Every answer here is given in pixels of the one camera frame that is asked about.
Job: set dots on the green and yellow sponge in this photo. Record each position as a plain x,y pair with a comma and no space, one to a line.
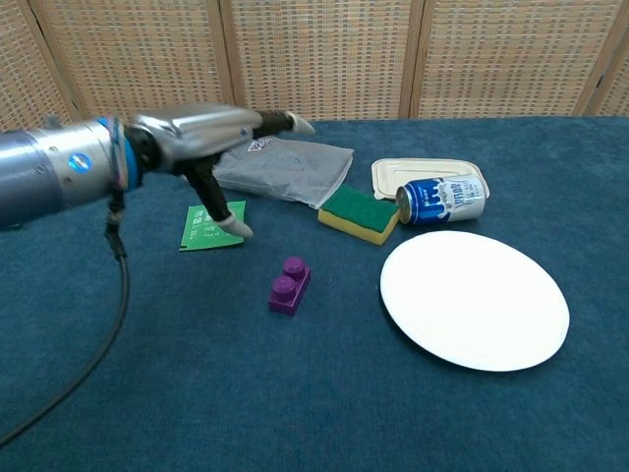
361,214

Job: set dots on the blue and white drink can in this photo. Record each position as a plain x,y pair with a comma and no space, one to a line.
442,199

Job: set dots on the beige plastic tray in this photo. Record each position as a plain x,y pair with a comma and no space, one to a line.
393,172

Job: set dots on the white round paper plate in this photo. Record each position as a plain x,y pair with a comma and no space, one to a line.
474,300

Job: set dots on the green tea packet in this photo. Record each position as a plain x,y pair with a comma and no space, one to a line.
199,231

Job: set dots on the purple two-stud toy brick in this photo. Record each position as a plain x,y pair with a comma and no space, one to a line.
290,290

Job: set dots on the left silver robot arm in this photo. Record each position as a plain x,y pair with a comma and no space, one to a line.
49,169

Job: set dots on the woven bamboo folding screen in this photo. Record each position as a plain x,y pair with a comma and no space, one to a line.
314,54

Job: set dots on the grey translucent zip bag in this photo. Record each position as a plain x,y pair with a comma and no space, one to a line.
290,167

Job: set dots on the blue carpet table cover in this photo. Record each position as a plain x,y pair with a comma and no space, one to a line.
245,393

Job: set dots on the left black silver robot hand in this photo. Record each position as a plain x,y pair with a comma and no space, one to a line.
196,133

